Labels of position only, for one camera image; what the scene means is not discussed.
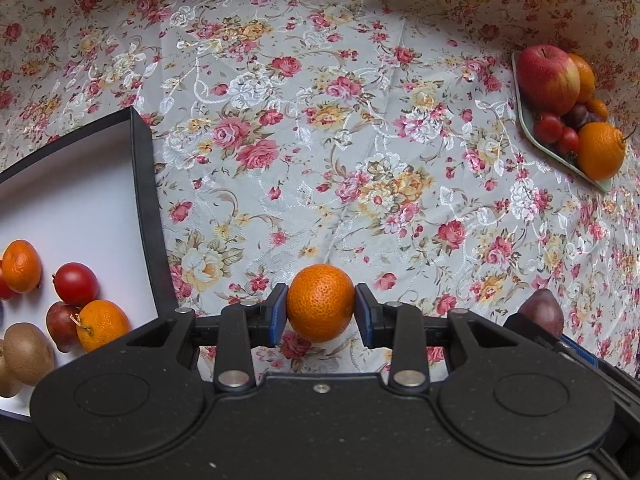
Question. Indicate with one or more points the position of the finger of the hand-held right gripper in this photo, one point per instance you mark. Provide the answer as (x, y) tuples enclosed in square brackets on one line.
[(550, 341)]

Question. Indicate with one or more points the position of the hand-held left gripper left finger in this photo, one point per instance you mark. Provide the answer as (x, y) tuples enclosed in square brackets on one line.
[(279, 315)]

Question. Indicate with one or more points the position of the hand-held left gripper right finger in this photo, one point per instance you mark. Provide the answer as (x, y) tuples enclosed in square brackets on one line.
[(363, 316)]

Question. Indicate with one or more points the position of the purple red plum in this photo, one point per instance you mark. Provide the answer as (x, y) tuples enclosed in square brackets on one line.
[(542, 310), (60, 325)]

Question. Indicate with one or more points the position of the orange mandarin with stem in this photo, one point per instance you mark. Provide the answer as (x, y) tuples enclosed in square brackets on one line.
[(102, 325)]

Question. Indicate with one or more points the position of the red cherry tomato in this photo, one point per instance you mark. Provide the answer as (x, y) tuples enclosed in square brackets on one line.
[(568, 141), (2, 285), (548, 127), (75, 284)]

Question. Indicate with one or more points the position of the black box white inside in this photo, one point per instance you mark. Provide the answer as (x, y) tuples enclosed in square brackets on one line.
[(75, 200)]

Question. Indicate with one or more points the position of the brown kiwi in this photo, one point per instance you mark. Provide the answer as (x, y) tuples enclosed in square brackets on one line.
[(27, 352), (7, 385)]

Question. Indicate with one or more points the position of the pale green plate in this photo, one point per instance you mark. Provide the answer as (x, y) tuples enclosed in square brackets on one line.
[(602, 185)]

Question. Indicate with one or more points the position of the large knobbed orange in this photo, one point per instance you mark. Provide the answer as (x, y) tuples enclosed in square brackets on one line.
[(601, 151)]

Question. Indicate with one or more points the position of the floral tablecloth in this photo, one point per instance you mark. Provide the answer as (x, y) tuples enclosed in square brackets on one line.
[(350, 110)]

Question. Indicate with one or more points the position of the dark purple plum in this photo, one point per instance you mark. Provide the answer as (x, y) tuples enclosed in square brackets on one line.
[(577, 115)]

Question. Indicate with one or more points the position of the small orange mandarin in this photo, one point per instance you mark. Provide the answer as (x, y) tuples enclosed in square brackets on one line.
[(598, 109)]

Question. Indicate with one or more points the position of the red apple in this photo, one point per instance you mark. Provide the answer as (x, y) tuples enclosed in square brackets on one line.
[(547, 80)]

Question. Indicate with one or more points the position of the round orange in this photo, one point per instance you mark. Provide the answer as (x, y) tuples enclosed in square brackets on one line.
[(586, 77)]

